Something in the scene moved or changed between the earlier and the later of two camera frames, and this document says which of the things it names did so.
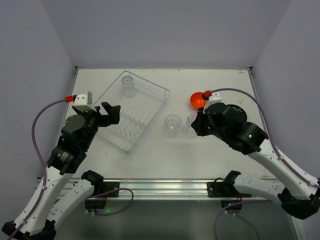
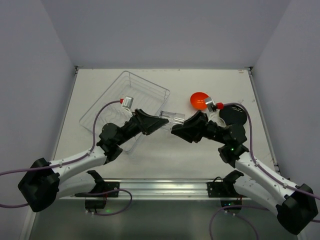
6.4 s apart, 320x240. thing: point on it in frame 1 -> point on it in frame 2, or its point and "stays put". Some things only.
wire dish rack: x=140 y=101 stays put
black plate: x=237 y=115 stays put
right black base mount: x=224 y=190 stays put
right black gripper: x=200 y=122 -> x=203 y=125
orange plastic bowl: x=197 y=100 stays put
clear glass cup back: x=128 y=87 -> x=174 y=119
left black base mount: x=99 y=202 stays put
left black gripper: x=100 y=115 -> x=139 y=121
